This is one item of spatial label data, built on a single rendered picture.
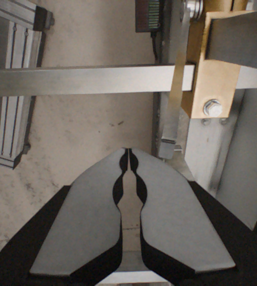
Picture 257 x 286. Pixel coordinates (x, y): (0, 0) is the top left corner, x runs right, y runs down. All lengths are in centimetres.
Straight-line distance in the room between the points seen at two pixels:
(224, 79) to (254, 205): 39
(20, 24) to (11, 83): 70
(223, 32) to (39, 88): 21
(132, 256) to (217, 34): 30
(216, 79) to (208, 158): 41
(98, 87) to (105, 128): 98
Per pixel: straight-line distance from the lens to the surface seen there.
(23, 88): 27
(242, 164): 59
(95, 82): 24
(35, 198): 174
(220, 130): 59
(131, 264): 31
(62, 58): 115
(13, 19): 97
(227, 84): 26
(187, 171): 39
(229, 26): 20
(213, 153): 62
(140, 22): 39
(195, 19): 26
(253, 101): 55
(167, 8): 40
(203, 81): 24
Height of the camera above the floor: 109
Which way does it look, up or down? 61 degrees down
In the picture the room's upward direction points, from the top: 178 degrees clockwise
